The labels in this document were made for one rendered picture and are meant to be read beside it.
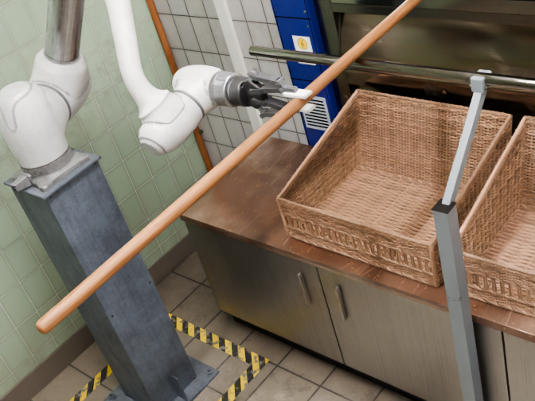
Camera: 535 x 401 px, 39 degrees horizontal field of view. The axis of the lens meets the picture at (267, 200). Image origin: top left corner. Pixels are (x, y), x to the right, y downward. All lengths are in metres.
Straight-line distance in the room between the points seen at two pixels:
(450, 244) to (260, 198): 0.97
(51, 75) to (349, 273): 1.04
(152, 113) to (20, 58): 0.97
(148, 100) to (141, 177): 1.28
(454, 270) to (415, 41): 0.79
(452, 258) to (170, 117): 0.77
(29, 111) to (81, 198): 0.30
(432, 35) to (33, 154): 1.20
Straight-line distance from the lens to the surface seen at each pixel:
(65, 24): 2.24
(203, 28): 2.94
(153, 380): 2.73
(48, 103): 2.24
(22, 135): 2.21
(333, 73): 1.88
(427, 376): 2.37
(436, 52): 2.31
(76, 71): 2.32
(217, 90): 1.93
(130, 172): 3.13
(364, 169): 2.59
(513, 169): 2.23
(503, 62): 2.22
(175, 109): 1.91
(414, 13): 2.29
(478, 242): 2.13
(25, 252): 2.94
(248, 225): 2.50
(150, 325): 2.63
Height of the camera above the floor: 2.03
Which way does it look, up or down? 34 degrees down
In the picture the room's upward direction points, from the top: 18 degrees counter-clockwise
